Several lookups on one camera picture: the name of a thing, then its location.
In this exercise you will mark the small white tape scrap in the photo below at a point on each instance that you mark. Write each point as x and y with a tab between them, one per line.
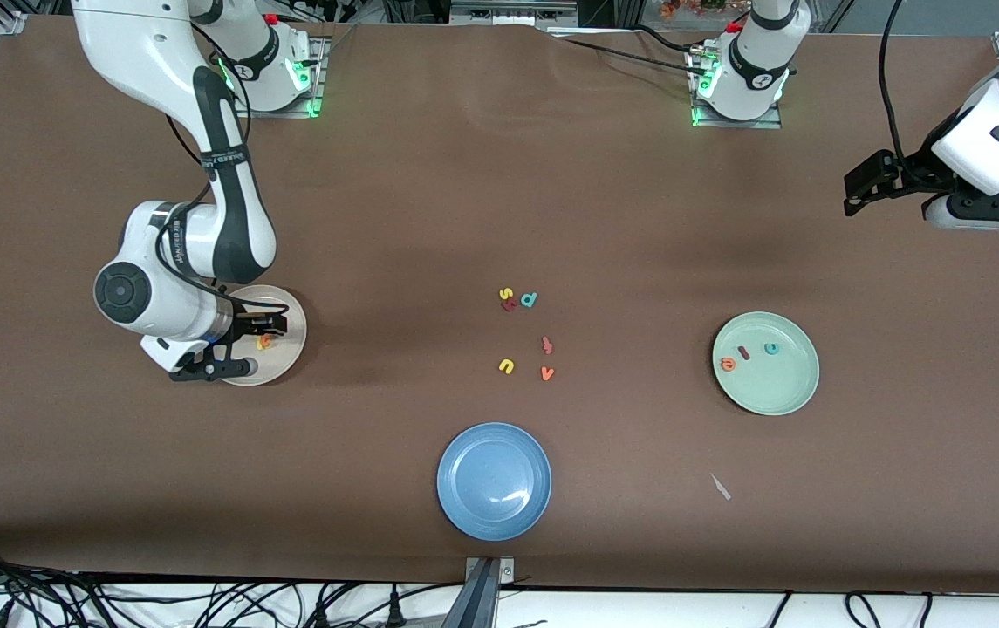
721	488

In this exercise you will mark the brown paper table cover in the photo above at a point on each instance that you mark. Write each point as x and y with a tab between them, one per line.
115	480

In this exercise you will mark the beige brown plastic plate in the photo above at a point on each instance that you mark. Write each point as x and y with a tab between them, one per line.
290	358

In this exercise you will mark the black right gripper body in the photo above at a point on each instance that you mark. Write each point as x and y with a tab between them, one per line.
245	328

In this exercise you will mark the grey metal mount bracket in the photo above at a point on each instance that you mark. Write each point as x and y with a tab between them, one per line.
506	571

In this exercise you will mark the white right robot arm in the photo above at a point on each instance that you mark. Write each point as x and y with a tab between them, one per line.
141	52

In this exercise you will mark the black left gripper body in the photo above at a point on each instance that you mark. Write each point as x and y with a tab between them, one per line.
914	168

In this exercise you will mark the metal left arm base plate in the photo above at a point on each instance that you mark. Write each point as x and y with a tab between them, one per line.
739	124

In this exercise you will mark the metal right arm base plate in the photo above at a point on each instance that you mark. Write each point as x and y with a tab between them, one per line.
318	87

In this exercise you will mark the light green plastic plate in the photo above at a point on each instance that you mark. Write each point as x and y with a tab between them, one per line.
778	384

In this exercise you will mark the orange leafy object cluster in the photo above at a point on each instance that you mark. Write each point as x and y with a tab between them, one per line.
691	7

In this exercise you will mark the yellow foam letter u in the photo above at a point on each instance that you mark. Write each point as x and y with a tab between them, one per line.
506	369

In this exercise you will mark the grey aluminium mount pole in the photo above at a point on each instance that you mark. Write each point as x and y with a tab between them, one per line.
475	602

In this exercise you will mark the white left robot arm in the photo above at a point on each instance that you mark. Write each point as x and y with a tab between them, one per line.
996	131

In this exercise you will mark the grey metal box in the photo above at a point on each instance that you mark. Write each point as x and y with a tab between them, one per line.
512	12

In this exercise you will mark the blue plastic plate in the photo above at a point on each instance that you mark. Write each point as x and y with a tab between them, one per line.
494	481

